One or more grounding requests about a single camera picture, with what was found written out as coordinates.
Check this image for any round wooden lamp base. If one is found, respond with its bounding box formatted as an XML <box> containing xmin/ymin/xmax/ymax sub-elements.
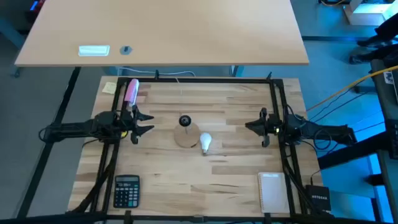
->
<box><xmin>173</xmin><ymin>114</ymin><xmax>201</xmax><ymax>149</ymax></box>

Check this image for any yellow cable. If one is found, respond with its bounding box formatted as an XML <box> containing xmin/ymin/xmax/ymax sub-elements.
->
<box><xmin>306</xmin><ymin>65</ymin><xmax>398</xmax><ymax>112</ymax></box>

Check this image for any black Netgear network switch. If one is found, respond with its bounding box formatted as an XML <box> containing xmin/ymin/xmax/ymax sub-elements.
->
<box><xmin>305</xmin><ymin>184</ymin><xmax>332</xmax><ymax>212</ymax></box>

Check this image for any pink white stapler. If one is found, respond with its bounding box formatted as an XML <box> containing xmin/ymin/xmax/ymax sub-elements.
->
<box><xmin>123</xmin><ymin>78</ymin><xmax>140</xmax><ymax>108</ymax></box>

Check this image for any white spiral notebook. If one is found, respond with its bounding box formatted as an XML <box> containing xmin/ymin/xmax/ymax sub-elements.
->
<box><xmin>257</xmin><ymin>172</ymin><xmax>290</xmax><ymax>214</ymax></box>

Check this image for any white lamp cord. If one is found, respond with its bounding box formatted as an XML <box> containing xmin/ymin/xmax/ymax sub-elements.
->
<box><xmin>117</xmin><ymin>66</ymin><xmax>197</xmax><ymax>96</ymax></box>

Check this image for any white box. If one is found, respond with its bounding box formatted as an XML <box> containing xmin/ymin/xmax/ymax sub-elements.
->
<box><xmin>343</xmin><ymin>0</ymin><xmax>398</xmax><ymax>26</ymax></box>

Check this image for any black floor cable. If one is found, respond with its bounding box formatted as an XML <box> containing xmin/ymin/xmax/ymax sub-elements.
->
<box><xmin>307</xmin><ymin>90</ymin><xmax>373</xmax><ymax>122</ymax></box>
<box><xmin>313</xmin><ymin>121</ymin><xmax>386</xmax><ymax>138</ymax></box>

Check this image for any black calculator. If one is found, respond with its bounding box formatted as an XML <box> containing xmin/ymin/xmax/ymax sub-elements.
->
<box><xmin>113</xmin><ymin>174</ymin><xmax>141</xmax><ymax>208</ymax></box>

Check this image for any black rig base beam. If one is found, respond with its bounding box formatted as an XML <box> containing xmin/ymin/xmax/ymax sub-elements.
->
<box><xmin>0</xmin><ymin>213</ymin><xmax>398</xmax><ymax>224</ymax></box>

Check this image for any yellow sticky note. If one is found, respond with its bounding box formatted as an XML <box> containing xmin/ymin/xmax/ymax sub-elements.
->
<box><xmin>101</xmin><ymin>82</ymin><xmax>118</xmax><ymax>95</ymax></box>

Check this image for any dark device with lights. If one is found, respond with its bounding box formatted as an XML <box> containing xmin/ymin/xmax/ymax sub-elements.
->
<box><xmin>24</xmin><ymin>0</ymin><xmax>46</xmax><ymax>22</ymax></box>

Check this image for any person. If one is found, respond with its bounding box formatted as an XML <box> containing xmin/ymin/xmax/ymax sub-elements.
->
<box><xmin>348</xmin><ymin>12</ymin><xmax>398</xmax><ymax>65</ymax></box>

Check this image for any black aluminium table frame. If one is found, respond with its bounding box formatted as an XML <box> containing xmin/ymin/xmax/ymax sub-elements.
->
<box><xmin>67</xmin><ymin>70</ymin><xmax>335</xmax><ymax>218</ymax></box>

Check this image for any black rig cross beam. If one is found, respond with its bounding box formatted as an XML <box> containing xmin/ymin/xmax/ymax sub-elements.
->
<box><xmin>317</xmin><ymin>132</ymin><xmax>389</xmax><ymax>170</ymax></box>

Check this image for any black rig stand leg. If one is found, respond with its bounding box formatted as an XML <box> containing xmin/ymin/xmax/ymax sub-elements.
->
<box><xmin>17</xmin><ymin>67</ymin><xmax>81</xmax><ymax>218</ymax></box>

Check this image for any light wooden desk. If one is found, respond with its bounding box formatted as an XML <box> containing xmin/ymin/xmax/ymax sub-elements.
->
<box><xmin>14</xmin><ymin>0</ymin><xmax>310</xmax><ymax>68</ymax></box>

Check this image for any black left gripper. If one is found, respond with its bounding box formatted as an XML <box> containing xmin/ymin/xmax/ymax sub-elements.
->
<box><xmin>119</xmin><ymin>105</ymin><xmax>155</xmax><ymax>145</ymax></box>

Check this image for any grey desk leg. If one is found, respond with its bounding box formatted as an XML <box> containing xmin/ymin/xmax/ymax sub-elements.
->
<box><xmin>0</xmin><ymin>14</ymin><xmax>27</xmax><ymax>78</ymax></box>

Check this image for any white lightbulb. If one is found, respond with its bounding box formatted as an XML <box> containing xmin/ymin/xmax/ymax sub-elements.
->
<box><xmin>199</xmin><ymin>132</ymin><xmax>213</xmax><ymax>156</ymax></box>

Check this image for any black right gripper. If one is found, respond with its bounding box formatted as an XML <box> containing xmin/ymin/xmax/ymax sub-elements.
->
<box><xmin>244</xmin><ymin>107</ymin><xmax>282</xmax><ymax>148</ymax></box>

